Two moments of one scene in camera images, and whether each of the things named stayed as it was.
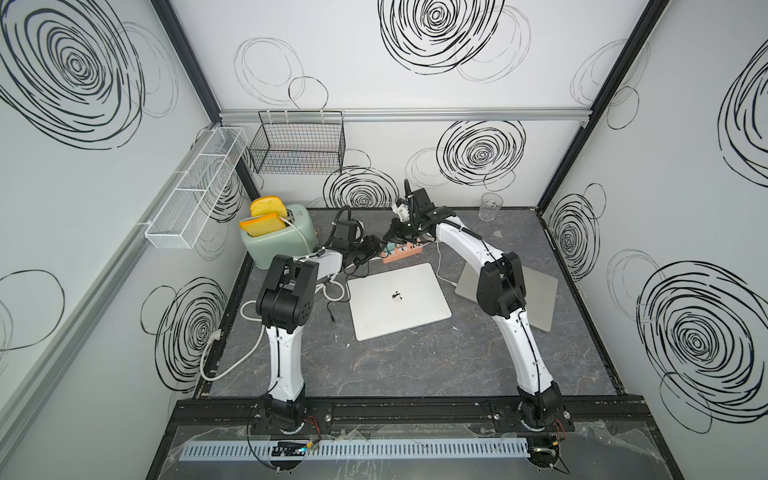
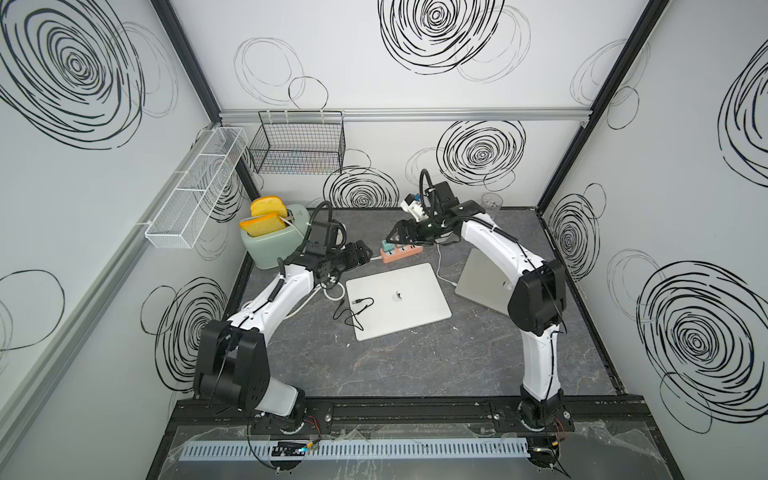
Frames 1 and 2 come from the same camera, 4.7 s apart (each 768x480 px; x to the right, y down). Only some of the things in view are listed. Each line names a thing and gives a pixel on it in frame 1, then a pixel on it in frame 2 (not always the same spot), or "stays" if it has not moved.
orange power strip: [403, 250] stays
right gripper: [394, 234] stays
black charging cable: [348, 291] -> [354, 314]
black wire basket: [299, 142] stays
